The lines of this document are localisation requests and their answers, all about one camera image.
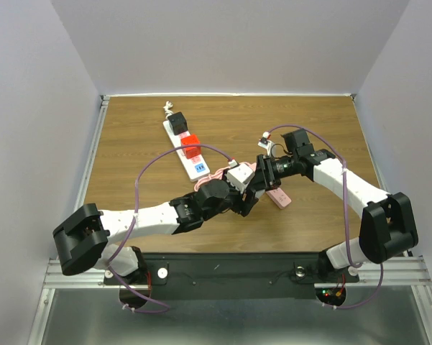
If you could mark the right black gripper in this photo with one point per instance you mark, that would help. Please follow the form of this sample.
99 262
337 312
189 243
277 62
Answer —
264 179

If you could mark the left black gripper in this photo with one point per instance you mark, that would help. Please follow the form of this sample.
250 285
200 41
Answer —
242 207

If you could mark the pink power strip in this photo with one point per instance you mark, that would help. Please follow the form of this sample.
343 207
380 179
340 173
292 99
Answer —
279 197

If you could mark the red cube socket plug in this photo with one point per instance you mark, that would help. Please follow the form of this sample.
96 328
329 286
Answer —
191 148

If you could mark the black cube socket plug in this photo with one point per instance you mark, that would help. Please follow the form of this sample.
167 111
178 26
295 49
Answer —
177 123

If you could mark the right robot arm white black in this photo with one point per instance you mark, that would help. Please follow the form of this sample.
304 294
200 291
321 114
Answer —
387 226

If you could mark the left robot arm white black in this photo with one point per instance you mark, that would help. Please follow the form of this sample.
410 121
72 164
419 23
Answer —
91 238

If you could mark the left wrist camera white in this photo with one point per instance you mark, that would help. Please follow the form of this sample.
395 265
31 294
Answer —
240 176

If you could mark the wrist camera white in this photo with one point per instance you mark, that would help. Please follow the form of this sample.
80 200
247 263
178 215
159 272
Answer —
266 143
240 176

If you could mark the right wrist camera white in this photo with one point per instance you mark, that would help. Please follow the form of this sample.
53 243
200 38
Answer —
266 143

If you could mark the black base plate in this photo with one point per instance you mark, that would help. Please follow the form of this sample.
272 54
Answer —
210 276

